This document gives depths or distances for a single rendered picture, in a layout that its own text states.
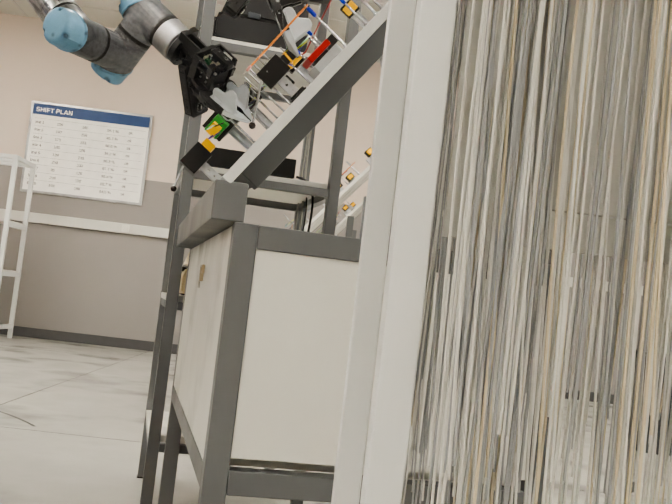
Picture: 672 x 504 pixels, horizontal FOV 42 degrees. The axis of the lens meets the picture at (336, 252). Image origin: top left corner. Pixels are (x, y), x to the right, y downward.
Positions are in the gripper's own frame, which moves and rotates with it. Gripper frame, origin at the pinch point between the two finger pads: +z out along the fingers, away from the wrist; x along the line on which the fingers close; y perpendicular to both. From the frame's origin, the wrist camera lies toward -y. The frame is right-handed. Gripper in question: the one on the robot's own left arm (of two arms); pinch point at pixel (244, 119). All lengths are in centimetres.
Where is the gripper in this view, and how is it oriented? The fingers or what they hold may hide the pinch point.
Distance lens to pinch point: 177.1
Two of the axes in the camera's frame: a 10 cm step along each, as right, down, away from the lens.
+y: 3.6, -5.8, -7.3
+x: 6.3, -4.4, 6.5
